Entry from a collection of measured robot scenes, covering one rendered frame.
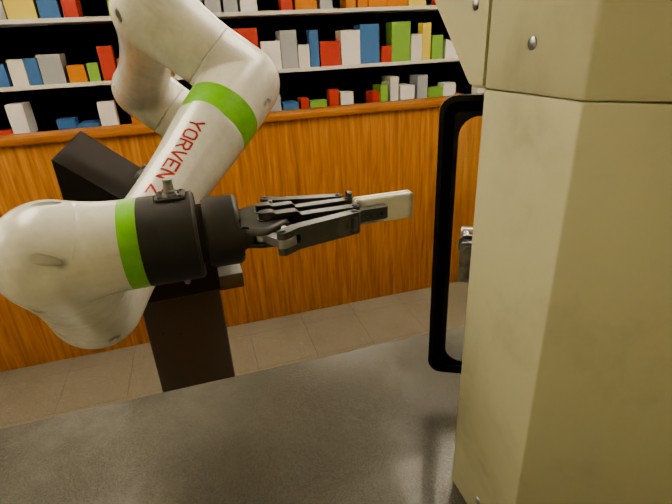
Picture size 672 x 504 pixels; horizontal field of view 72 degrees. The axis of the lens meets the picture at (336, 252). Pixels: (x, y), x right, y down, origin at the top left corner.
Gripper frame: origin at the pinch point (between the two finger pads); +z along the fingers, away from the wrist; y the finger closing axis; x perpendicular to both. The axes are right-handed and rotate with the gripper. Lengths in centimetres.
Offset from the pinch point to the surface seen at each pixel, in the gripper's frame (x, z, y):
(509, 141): -10.0, 4.6, -15.6
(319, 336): 129, 25, 155
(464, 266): 9.7, 11.3, -0.3
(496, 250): -0.3, 4.6, -15.5
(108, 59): -13, -59, 234
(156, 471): 33.5, -31.9, 1.9
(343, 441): 33.5, -6.6, -1.5
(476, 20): -18.9, 4.6, -9.5
